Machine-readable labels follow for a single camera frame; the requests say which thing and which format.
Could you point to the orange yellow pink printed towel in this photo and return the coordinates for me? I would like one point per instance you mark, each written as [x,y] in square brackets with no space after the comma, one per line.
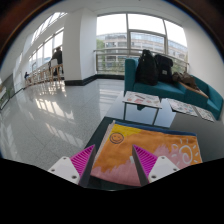
[116,156]

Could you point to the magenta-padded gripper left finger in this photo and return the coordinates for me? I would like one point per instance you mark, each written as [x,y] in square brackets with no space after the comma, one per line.
[63,168]

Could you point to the black backpack with grey patch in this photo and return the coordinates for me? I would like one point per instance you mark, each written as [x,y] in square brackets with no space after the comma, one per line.
[164,68]

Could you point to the wooden sofa side table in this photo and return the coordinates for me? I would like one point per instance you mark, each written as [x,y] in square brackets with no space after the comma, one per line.
[195,90]

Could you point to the row of wooden chairs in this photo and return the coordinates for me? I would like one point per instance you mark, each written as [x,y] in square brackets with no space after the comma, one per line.
[41,74]

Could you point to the large black backpack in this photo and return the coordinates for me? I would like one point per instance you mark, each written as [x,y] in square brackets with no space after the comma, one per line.
[146,68]

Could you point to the person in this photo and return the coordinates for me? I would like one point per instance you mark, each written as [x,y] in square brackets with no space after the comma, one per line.
[57,58]

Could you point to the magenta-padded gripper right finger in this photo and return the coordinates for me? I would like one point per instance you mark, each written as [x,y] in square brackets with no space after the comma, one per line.
[161,168]

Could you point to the brown jacket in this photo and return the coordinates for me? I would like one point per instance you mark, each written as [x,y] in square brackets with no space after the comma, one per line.
[185,79]

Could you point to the teal sofa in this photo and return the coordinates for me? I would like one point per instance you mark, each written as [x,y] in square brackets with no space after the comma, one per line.
[166,90]

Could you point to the metal window railing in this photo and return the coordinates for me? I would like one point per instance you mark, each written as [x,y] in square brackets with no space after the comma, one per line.
[113,50]

